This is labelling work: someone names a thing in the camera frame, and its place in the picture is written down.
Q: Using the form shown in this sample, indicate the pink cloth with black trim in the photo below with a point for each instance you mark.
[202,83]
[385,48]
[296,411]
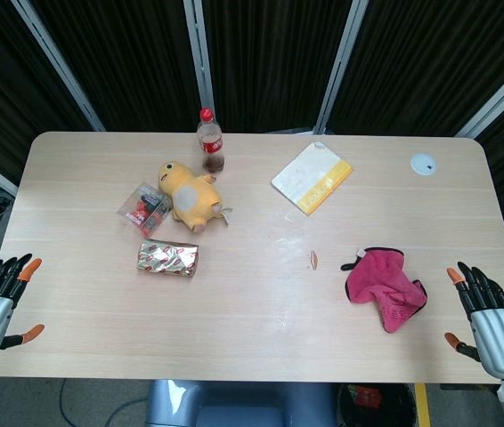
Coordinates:
[376,280]

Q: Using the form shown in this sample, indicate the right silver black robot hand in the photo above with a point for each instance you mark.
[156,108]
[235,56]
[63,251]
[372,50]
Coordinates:
[499,338]

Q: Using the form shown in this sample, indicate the cola bottle with red cap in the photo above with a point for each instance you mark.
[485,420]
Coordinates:
[211,147]

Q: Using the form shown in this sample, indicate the gold foil snack package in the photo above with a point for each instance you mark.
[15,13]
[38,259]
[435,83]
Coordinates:
[167,258]

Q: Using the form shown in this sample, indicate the black trash bin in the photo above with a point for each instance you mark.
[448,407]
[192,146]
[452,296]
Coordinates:
[390,405]

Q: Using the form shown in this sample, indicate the white and yellow notebook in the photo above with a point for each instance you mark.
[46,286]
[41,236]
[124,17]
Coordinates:
[305,178]

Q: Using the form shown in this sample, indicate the yellow plush toy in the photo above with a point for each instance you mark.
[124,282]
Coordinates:
[189,195]

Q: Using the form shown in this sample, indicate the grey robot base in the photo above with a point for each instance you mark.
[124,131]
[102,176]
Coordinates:
[234,407]

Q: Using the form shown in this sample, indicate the clear snack packet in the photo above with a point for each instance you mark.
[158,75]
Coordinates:
[143,209]

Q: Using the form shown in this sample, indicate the small orange scrap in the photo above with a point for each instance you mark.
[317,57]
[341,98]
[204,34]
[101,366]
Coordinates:
[313,260]

